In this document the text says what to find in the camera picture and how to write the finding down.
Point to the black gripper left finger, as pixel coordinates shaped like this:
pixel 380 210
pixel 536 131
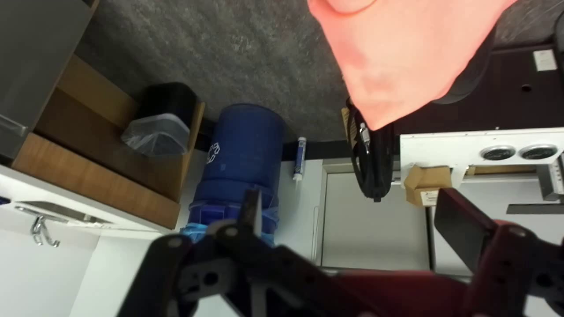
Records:
pixel 232 263

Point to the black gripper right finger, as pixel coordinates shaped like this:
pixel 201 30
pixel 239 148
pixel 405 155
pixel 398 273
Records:
pixel 507 261

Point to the pink sweatshirt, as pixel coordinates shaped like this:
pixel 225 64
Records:
pixel 398 55

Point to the black mesh office chair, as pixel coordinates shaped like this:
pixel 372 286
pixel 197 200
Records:
pixel 513 87

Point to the low white topped bench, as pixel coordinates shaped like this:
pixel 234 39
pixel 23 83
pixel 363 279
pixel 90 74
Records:
pixel 493 194

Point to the blue recycling bin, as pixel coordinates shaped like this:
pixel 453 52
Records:
pixel 245 154

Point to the small cardboard box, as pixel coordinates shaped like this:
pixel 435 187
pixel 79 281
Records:
pixel 423 184

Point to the white caulk tube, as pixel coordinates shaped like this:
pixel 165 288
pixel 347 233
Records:
pixel 299 159

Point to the black backpack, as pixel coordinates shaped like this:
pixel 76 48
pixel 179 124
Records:
pixel 372 155

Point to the wooden counter cabinet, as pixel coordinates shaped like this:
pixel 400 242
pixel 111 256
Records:
pixel 61 122

